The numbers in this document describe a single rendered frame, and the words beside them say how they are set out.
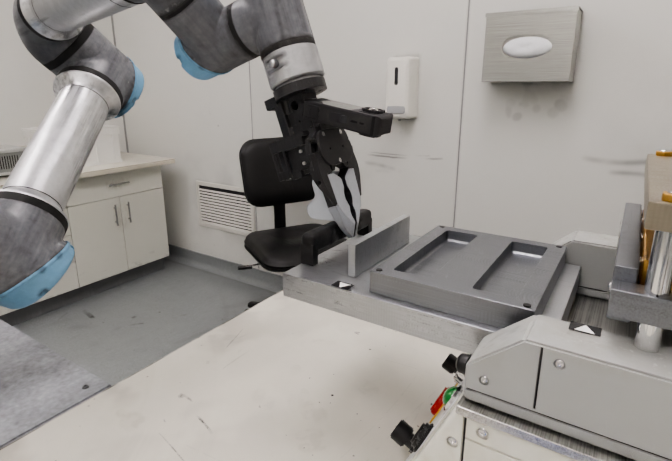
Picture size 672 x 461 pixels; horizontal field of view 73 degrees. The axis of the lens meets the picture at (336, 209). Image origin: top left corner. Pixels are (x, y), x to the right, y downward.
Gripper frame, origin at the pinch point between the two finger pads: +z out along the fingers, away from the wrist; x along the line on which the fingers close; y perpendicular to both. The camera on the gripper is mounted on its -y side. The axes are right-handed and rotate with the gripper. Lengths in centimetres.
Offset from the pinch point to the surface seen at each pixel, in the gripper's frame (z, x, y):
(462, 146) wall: -5, -144, 33
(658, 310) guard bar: 8.2, 13.7, -31.7
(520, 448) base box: 17.5, 17.0, -20.8
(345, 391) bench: 23.5, 0.4, 9.6
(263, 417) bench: 21.3, 11.2, 15.6
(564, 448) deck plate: 16.8, 17.4, -24.2
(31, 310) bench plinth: 13, -45, 244
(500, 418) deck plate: 15.1, 16.9, -19.8
